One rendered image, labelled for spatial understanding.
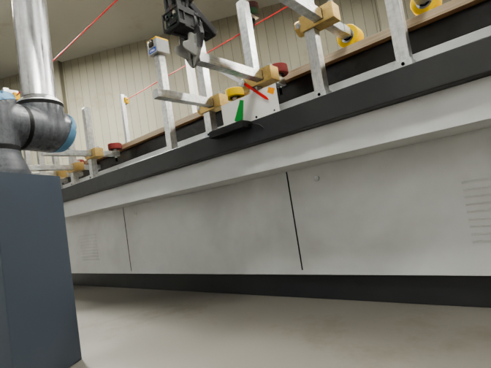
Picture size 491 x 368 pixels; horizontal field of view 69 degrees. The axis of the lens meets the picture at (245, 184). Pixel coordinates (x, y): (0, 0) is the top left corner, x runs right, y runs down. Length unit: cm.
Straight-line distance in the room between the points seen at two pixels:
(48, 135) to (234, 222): 84
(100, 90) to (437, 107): 596
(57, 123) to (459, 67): 122
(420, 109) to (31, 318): 120
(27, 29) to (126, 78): 491
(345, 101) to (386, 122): 13
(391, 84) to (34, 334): 119
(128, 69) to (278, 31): 250
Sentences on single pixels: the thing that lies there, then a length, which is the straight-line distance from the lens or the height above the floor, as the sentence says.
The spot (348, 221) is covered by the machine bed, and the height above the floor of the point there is 29.
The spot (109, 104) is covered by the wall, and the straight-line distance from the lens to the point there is 644.
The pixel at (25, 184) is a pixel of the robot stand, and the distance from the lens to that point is 123.
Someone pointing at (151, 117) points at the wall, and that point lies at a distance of 600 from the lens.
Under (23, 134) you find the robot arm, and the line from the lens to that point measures 134.
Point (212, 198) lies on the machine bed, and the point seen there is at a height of 47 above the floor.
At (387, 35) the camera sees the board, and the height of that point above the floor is 88.
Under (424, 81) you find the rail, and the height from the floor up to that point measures 64.
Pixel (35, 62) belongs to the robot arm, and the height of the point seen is 101.
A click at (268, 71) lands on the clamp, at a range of 127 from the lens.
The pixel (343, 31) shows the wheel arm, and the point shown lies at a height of 93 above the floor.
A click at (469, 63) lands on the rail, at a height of 65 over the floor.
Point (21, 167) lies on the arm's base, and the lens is 127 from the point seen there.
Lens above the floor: 40
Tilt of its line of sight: 4 degrees up
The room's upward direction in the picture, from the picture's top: 9 degrees counter-clockwise
